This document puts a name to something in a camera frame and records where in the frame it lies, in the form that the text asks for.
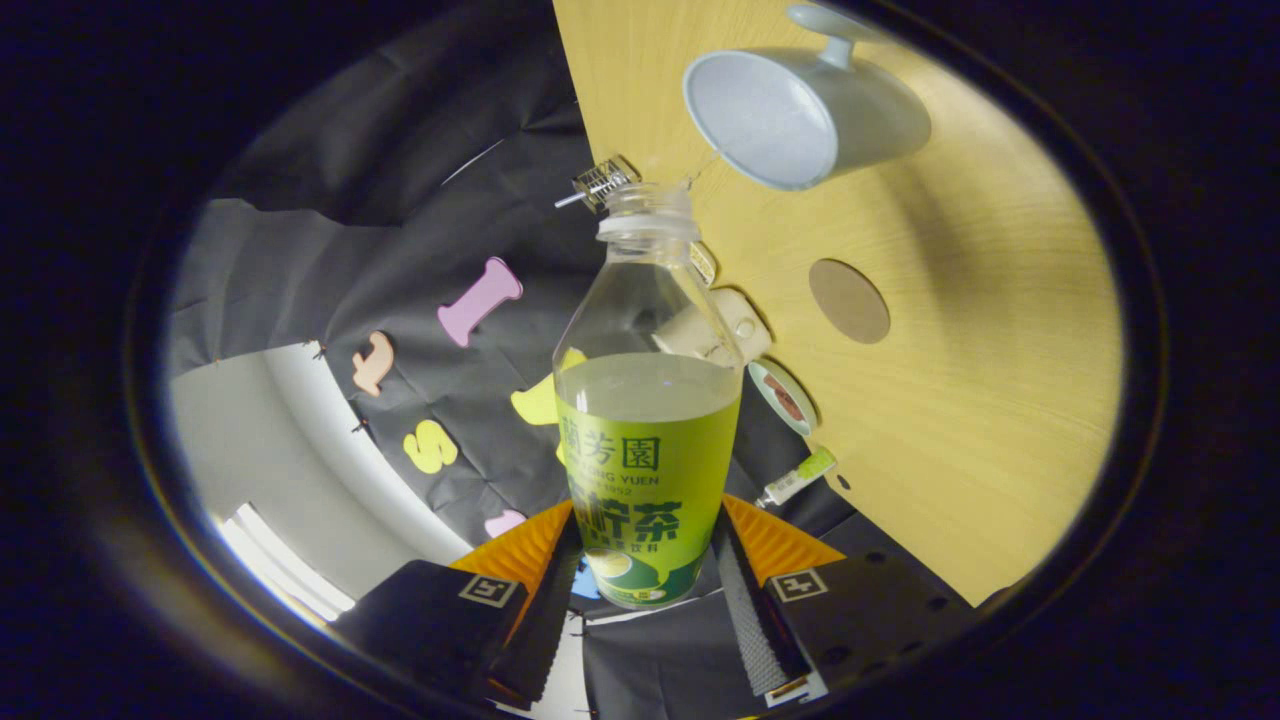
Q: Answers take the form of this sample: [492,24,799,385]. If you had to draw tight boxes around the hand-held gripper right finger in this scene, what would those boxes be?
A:
[715,493,976,707]

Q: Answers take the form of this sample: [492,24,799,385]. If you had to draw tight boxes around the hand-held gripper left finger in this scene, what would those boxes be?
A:
[335,498,584,706]

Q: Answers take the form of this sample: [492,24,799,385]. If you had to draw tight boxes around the green label juice bottle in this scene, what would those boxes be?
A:
[552,182,746,611]

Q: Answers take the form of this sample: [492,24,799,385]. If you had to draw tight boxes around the round brown coaster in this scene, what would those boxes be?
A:
[808,259,892,345]

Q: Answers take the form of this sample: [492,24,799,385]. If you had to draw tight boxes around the white cup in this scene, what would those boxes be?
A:
[683,2,933,192]

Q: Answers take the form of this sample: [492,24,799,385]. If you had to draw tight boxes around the slim white green bottle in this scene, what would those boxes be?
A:
[755,446,839,509]

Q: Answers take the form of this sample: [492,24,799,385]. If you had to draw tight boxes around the brown meat piece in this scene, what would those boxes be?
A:
[764,373,807,422]

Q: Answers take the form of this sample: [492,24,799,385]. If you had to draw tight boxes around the pale green plate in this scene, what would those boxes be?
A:
[747,359,819,437]

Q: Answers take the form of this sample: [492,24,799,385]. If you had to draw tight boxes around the ceiling light panel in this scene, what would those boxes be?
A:
[215,502,356,623]

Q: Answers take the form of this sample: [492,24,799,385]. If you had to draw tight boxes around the white toaster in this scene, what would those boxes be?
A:
[650,288,773,369]

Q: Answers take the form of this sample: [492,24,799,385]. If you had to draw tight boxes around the wooden table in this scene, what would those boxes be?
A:
[552,0,1126,608]

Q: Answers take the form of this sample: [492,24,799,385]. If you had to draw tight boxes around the wire mesh holder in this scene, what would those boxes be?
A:
[572,154,642,212]

